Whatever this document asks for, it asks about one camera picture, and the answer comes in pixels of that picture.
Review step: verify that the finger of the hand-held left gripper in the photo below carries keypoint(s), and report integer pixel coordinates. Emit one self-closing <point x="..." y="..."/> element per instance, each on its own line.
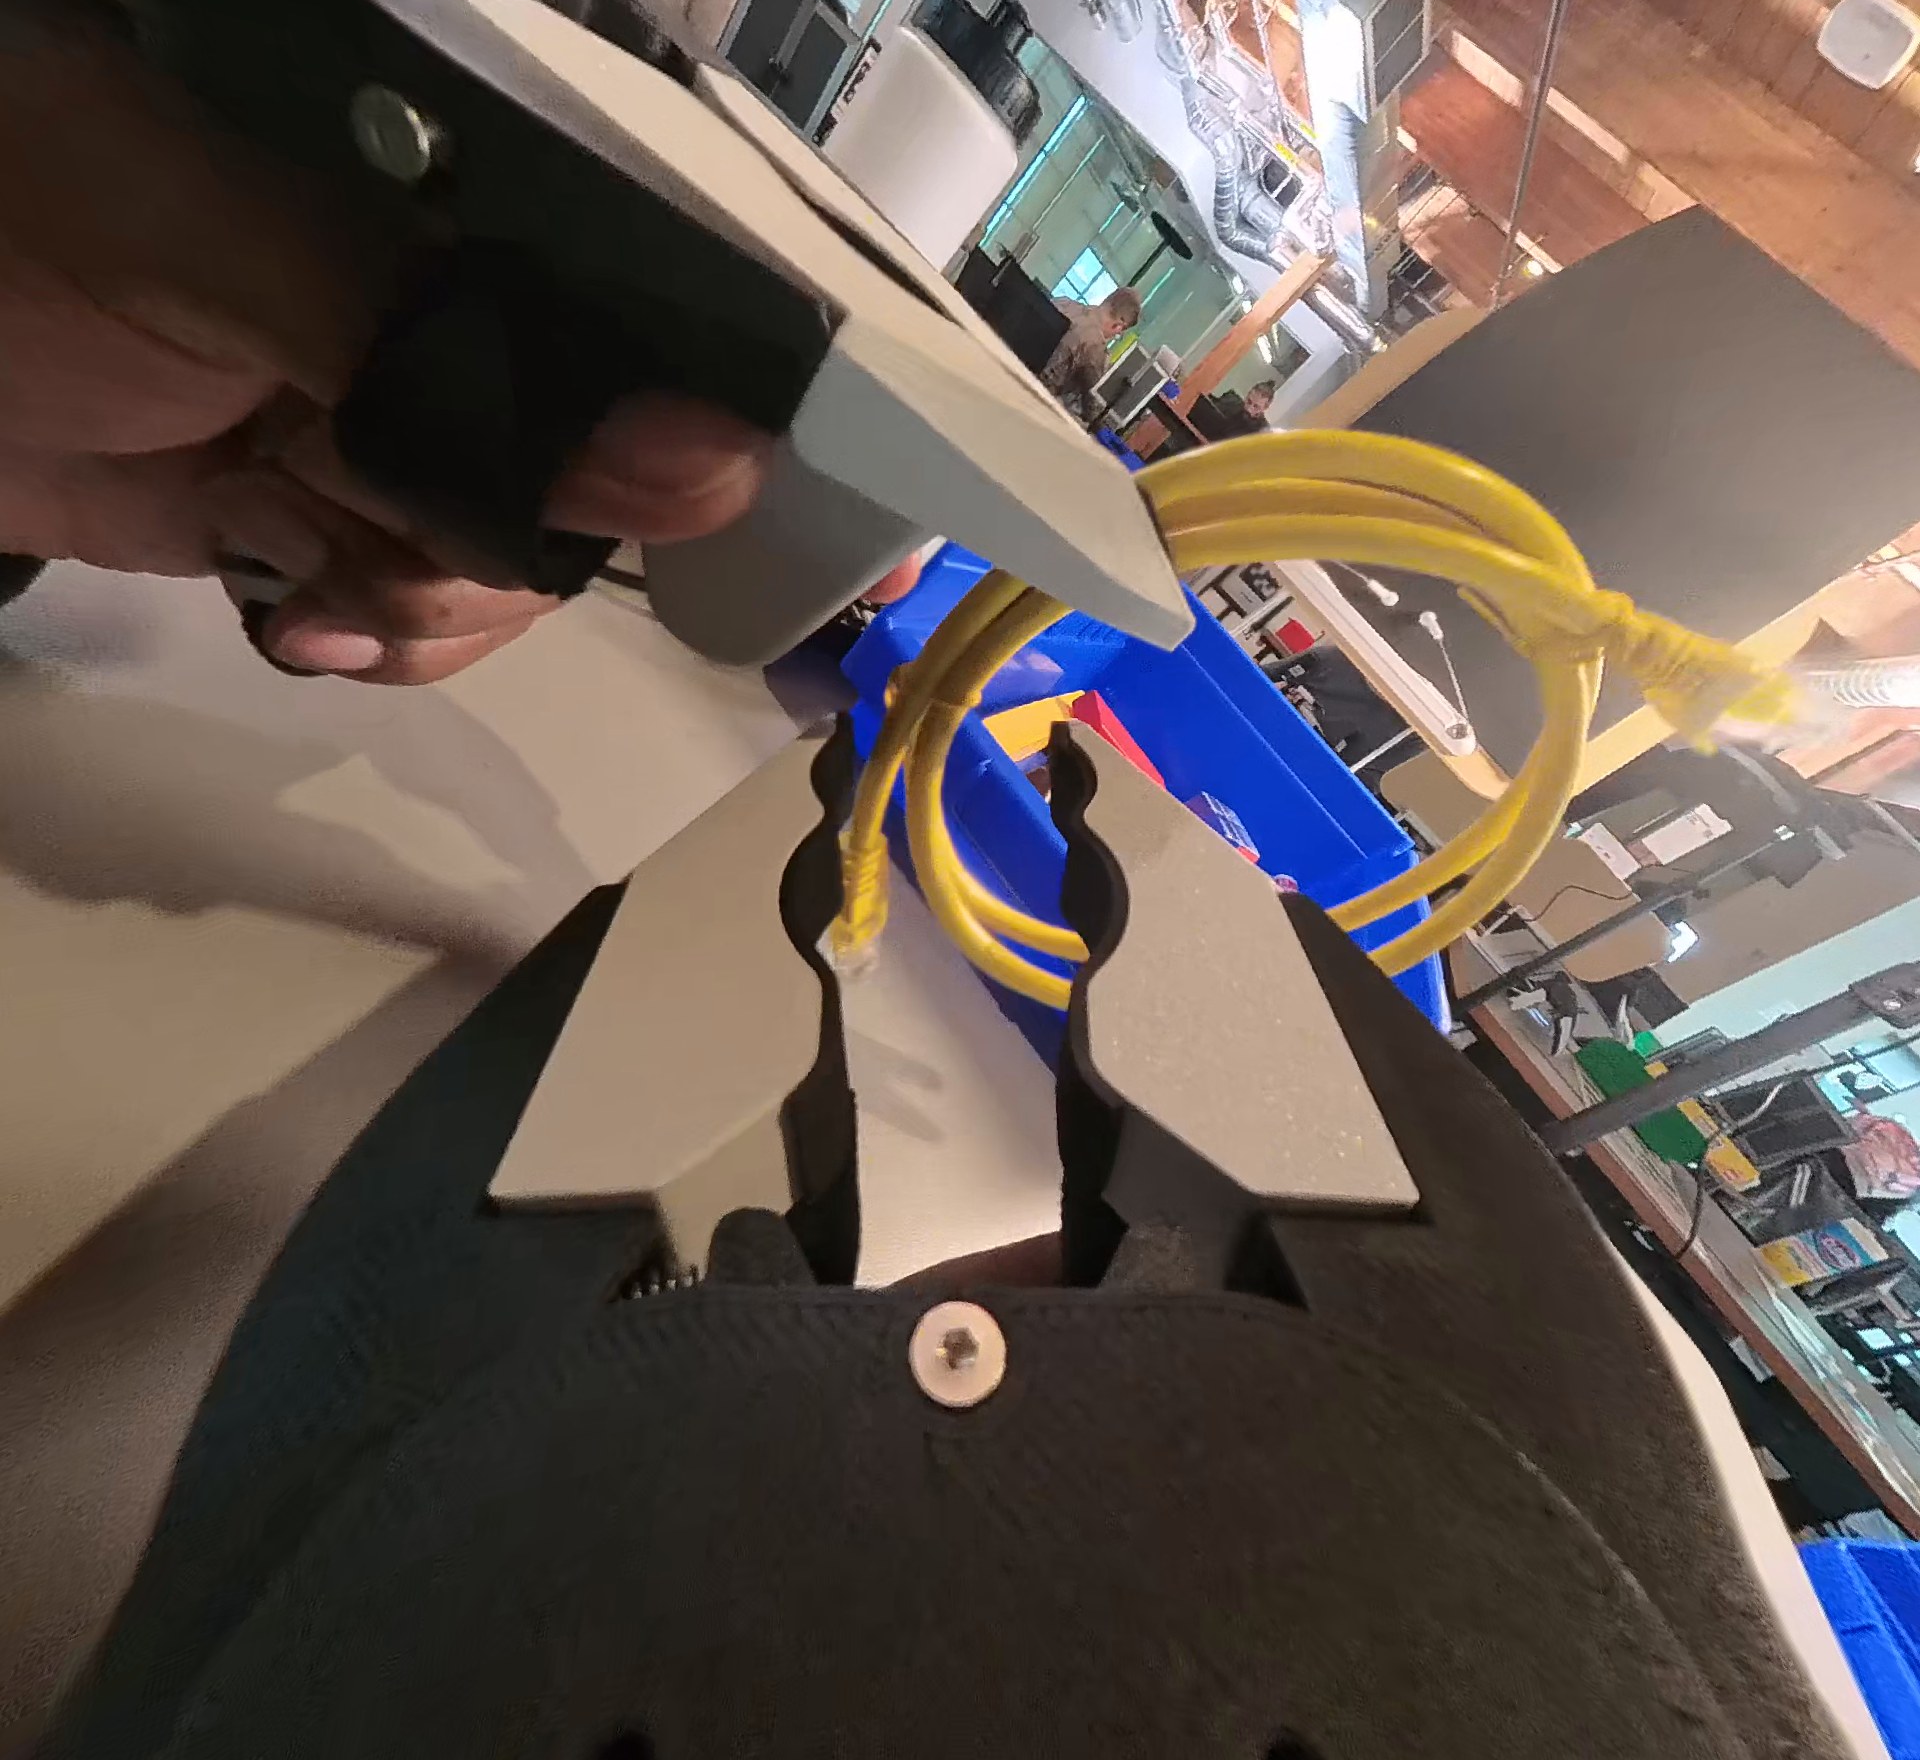
<point x="781" y="124"/>
<point x="975" y="470"/>

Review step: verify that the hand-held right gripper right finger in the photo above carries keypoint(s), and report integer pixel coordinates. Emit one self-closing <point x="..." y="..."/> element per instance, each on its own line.
<point x="1230" y="1040"/>

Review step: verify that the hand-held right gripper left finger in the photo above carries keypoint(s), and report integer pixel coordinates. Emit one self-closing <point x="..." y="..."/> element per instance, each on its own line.
<point x="674" y="1040"/>

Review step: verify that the blue plastic bin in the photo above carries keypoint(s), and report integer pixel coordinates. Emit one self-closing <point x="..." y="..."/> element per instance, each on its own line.
<point x="1274" y="741"/>

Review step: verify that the person's left hand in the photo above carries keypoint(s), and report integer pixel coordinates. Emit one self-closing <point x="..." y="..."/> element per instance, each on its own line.
<point x="135" y="291"/>

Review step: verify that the white water bottle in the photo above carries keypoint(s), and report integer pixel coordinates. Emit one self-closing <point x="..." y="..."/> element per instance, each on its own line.
<point x="930" y="141"/>

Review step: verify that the clear plastic cube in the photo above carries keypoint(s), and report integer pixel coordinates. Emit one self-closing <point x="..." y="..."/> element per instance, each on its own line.
<point x="1223" y="826"/>

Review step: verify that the yellow block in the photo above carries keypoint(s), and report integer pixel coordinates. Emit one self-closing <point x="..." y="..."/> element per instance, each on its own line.
<point x="1028" y="724"/>

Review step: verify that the red block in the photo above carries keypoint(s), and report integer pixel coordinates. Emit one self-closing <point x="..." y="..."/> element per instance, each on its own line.
<point x="1119" y="737"/>

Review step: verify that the black floor lamp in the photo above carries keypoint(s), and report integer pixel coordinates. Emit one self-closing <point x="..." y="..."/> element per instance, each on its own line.
<point x="1172" y="232"/>

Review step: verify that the white board stand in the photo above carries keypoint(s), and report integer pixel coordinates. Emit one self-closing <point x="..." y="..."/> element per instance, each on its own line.
<point x="1394" y="680"/>

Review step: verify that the green box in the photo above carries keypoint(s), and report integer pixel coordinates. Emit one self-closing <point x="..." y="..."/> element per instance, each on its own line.
<point x="1634" y="1092"/>

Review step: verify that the dark blue storage bin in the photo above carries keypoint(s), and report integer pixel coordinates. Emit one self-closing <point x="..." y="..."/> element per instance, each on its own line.
<point x="1868" y="1640"/>

